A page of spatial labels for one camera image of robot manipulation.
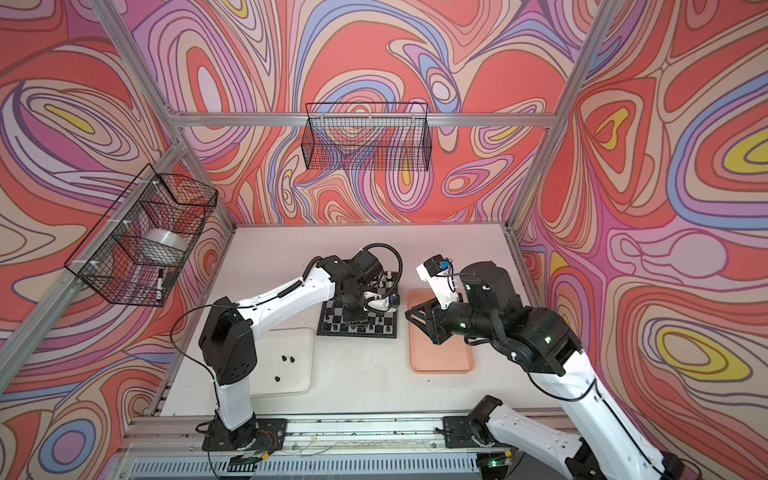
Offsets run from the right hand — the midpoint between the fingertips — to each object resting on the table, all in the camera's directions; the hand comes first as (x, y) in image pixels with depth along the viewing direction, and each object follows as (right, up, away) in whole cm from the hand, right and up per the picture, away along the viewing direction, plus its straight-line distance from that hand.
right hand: (415, 322), depth 59 cm
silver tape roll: (-61, +17, +14) cm, 65 cm away
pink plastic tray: (+14, -16, +27) cm, 34 cm away
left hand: (-11, -2, +25) cm, 28 cm away
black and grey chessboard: (-8, -8, +31) cm, 33 cm away
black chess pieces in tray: (-36, -21, +23) cm, 48 cm away
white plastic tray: (-35, -18, +26) cm, 47 cm away
